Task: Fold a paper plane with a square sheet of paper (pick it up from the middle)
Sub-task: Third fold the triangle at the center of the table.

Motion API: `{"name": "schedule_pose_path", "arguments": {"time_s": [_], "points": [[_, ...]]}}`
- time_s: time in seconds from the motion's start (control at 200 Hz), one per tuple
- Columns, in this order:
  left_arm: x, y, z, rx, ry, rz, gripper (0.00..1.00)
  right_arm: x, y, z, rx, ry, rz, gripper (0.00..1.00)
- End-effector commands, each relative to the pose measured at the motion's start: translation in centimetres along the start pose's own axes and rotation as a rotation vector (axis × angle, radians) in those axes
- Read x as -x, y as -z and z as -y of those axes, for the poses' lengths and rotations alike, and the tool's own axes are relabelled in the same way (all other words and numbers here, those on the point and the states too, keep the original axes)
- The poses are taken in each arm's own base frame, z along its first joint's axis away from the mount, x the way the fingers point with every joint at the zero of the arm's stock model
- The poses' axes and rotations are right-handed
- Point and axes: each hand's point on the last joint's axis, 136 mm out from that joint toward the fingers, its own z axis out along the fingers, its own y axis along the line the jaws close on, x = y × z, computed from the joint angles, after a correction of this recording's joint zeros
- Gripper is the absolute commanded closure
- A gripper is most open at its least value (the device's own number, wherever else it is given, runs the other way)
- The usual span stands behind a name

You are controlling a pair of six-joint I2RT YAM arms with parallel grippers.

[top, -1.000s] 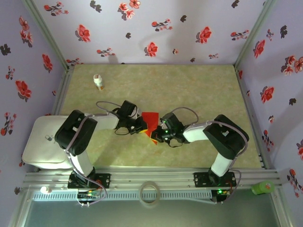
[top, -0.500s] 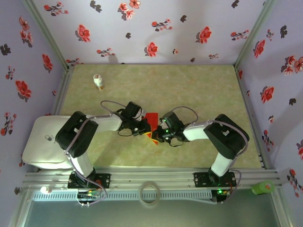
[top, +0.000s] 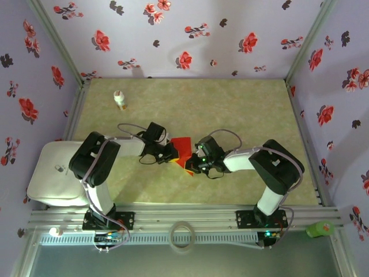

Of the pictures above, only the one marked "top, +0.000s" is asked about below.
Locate grey right arm cable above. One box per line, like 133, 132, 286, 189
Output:
206, 129, 306, 250

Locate clear tape roll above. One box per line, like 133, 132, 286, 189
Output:
169, 221, 197, 254

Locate long aluminium mounting rail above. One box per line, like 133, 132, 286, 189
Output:
28, 204, 345, 231

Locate white pill bottle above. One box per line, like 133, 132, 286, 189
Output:
113, 90, 127, 111

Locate green cylindrical container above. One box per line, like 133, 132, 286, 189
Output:
306, 220, 335, 238

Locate aluminium table side rail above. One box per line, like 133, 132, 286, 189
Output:
285, 79, 332, 207
62, 80, 91, 142

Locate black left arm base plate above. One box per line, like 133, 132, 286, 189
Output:
82, 210, 135, 231

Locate aluminium frame bar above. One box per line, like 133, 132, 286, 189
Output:
10, 227, 39, 277
330, 230, 358, 277

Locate aluminium frame post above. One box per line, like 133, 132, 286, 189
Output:
27, 0, 87, 84
285, 0, 338, 83

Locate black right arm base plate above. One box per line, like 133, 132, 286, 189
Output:
235, 209, 289, 231

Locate red paper sheet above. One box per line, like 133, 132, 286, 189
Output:
169, 137, 200, 177

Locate white zip pouch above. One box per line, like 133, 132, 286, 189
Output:
27, 140, 90, 207

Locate grey slotted cable duct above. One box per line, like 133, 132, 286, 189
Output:
39, 232, 259, 246

